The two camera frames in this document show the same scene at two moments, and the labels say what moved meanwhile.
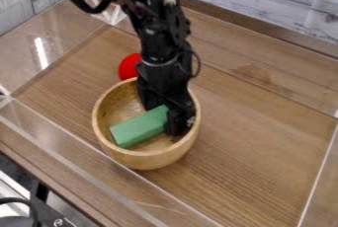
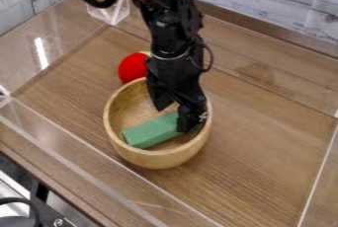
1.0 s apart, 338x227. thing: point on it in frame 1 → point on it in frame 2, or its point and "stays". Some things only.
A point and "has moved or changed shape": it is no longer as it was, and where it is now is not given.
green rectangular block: [141, 127] has moved or changed shape
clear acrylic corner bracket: [111, 15] stays
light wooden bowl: [118, 105] has moved or changed shape
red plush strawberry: [127, 66] stays
